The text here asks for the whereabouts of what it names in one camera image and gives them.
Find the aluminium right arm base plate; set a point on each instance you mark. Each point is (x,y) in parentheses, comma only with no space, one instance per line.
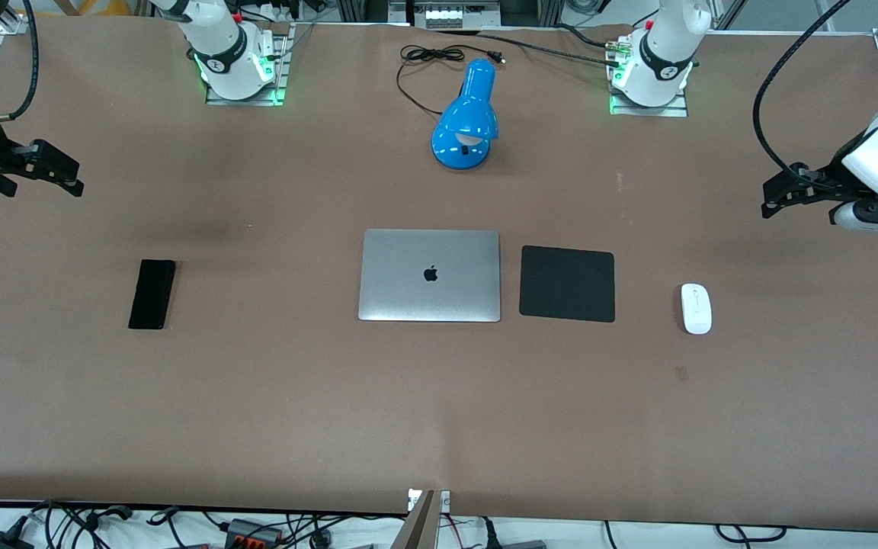
(279,76)

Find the aluminium left arm base plate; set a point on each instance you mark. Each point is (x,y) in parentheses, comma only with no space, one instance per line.
(679,107)

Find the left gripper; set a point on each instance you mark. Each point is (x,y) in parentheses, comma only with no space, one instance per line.
(837,173)

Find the black connector with orange tabs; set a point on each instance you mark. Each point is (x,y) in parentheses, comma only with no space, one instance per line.
(254,532)

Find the silver closed laptop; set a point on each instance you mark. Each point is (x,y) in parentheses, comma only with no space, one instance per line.
(430,293)

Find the black smartphone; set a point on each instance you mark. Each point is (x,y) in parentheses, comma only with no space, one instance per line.
(152,293)

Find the black mouse pad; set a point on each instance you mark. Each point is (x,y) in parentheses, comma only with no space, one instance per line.
(567,284)

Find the blue desk lamp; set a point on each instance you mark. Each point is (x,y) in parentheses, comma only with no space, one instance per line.
(466,114)

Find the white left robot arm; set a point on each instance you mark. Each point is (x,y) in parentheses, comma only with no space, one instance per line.
(664,46)

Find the black power adapter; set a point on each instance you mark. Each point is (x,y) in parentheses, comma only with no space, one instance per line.
(4,540)

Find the white computer mouse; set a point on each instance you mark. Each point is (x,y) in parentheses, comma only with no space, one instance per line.
(696,308)

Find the white power strip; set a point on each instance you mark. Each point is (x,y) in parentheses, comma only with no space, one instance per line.
(454,14)

